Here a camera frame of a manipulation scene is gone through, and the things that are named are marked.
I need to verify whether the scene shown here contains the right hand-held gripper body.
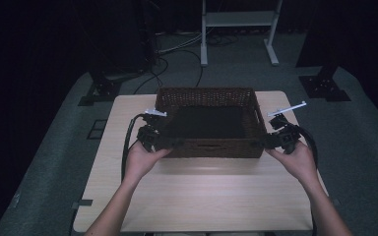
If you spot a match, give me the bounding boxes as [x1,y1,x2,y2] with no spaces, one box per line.
[267,100,308,155]

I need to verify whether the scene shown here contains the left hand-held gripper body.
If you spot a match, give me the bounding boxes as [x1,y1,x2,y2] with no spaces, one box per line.
[136,108,168,153]

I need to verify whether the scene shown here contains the brown wicker basket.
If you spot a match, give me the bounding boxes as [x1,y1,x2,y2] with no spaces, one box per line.
[155,87,268,159]

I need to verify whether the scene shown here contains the black cloth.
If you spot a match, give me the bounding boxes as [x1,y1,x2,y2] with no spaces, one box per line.
[168,104,248,140]

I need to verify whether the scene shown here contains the person's left hand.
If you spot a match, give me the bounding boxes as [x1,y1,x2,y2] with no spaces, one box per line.
[123,140,172,185]

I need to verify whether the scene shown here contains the person's right hand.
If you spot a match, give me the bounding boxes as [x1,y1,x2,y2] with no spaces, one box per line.
[264,141,320,187]

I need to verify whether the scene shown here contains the black stand base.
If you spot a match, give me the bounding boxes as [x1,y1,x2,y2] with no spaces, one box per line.
[78,72,123,107]
[298,64,352,102]

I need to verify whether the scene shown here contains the black tape strip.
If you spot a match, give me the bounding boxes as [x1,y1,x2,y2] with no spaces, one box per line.
[71,199,94,210]

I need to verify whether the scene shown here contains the dark equipment cabinet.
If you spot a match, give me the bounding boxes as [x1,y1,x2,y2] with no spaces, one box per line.
[88,0,157,77]

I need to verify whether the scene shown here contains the right hand-held gripper black cable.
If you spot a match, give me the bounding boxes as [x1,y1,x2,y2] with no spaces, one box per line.
[286,121,319,236]

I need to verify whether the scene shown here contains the hand-held gripper black cable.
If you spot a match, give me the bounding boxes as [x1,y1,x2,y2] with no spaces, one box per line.
[120,112,148,183]
[286,121,319,236]

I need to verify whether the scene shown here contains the left hand-held gripper black cable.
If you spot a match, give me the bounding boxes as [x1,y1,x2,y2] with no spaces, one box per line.
[120,112,148,183]

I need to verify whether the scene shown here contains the black floor cable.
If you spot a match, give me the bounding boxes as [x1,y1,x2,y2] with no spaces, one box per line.
[162,48,205,89]
[132,55,170,96]

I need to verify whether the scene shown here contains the grey floor cables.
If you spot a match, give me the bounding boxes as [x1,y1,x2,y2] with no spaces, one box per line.
[156,29,208,56]

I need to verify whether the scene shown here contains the white metal stand frame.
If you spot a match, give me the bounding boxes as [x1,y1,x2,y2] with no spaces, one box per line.
[200,0,284,68]

